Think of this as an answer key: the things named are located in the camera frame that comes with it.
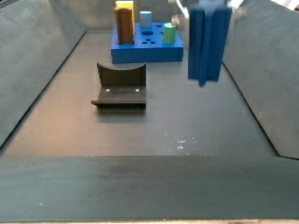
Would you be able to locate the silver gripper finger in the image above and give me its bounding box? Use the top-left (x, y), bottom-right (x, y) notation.
top-left (168, 0), bottom-right (189, 47)
top-left (229, 0), bottom-right (247, 20)

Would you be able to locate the black curved bracket holder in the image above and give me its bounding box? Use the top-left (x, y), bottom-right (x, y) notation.
top-left (90, 63), bottom-right (145, 108)

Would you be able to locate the blue shape sorter board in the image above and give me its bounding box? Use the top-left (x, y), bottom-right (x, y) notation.
top-left (110, 23), bottom-right (182, 64)

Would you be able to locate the yellow arch block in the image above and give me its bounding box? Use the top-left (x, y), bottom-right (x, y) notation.
top-left (116, 0), bottom-right (136, 34)

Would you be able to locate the brown notched block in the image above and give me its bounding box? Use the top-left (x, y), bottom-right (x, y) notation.
top-left (114, 8), bottom-right (134, 45)

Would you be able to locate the light blue cylinder peg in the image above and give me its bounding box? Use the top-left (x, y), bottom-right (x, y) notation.
top-left (140, 10), bottom-right (152, 28)

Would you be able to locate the green hexagon peg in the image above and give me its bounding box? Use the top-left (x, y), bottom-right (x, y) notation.
top-left (162, 23), bottom-right (176, 44)

